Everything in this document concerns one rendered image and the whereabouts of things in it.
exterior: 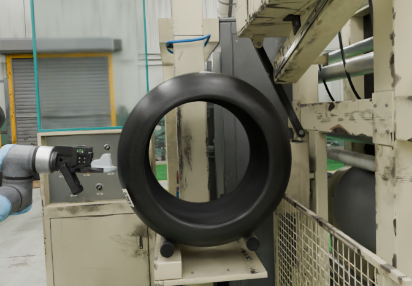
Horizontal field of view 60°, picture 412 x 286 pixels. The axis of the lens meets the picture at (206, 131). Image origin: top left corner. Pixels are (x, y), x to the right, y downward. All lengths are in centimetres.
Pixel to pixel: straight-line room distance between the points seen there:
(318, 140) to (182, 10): 78
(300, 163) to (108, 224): 99
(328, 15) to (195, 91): 44
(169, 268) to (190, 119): 60
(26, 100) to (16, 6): 256
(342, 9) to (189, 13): 69
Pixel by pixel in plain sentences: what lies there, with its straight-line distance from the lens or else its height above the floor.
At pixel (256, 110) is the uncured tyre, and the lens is 114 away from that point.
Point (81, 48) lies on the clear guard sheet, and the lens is 193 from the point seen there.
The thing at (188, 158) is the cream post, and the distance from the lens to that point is 152.
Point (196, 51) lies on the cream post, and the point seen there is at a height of 159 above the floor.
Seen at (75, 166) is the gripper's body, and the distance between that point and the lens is 125.
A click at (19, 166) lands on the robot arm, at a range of 129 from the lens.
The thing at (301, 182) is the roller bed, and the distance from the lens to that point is 156.
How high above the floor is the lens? 134
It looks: 3 degrees down
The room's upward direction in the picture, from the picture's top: 2 degrees counter-clockwise
